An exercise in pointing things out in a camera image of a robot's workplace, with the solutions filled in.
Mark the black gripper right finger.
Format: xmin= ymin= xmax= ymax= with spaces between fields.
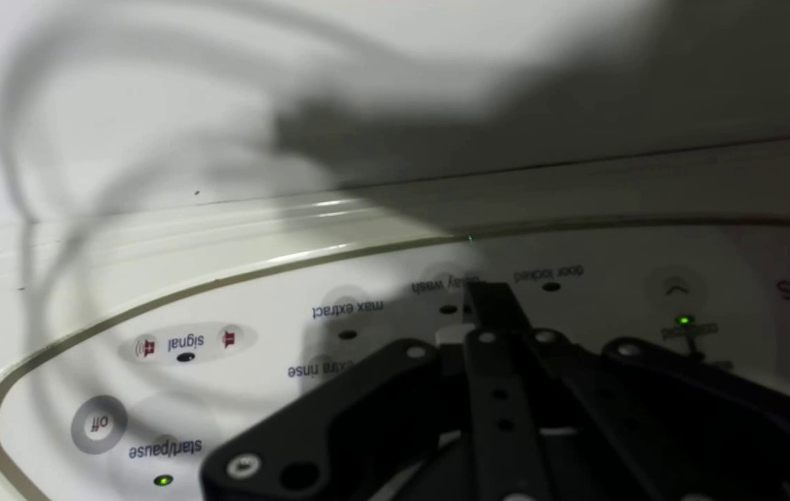
xmin=462 ymin=279 xmax=790 ymax=501

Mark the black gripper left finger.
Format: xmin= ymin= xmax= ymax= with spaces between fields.
xmin=197 ymin=334 xmax=473 ymax=501

